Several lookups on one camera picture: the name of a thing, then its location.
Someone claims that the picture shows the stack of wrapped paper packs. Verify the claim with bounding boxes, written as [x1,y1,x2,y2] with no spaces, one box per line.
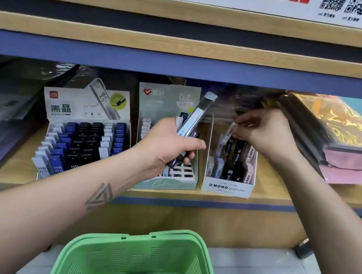
[0,55,76,178]

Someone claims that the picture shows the green plastic basket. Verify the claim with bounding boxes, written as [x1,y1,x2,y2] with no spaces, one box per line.
[48,209,233,274]

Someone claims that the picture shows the person's left hand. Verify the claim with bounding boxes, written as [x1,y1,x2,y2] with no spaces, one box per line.
[130,112,211,188]

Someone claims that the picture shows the person's right forearm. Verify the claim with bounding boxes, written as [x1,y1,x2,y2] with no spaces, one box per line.
[258,151,362,274]

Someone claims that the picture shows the clear plastic display box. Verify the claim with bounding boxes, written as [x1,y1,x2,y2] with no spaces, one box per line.
[200,116,266,201]

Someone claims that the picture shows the pale green display box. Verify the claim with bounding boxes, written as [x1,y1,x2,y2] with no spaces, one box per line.
[123,77,214,200]

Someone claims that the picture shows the person's left forearm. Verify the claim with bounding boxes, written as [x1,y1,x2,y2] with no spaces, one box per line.
[0,130,155,274]

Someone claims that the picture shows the dark plastic-wrapped packs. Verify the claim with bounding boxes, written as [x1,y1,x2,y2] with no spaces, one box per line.
[217,80,362,190]

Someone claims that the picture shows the person's right hand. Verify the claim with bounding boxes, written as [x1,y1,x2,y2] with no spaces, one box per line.
[227,103,307,170]

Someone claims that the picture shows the white display box red label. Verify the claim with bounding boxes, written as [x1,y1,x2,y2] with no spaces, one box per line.
[29,70,141,194]

